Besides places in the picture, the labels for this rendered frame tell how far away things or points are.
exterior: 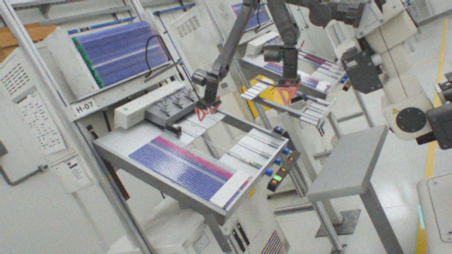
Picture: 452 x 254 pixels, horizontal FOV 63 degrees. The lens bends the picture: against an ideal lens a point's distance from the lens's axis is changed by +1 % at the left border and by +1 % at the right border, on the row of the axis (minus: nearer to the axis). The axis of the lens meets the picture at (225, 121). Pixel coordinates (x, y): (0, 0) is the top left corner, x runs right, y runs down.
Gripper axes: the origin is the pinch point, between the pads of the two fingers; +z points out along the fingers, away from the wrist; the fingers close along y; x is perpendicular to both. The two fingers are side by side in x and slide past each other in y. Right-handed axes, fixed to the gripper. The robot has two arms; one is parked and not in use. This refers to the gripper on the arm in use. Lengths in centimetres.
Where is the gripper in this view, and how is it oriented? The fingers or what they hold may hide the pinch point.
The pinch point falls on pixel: (206, 116)
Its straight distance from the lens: 174.4
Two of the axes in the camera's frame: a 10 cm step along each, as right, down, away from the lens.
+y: -5.0, 3.6, -7.8
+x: 8.4, 4.1, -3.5
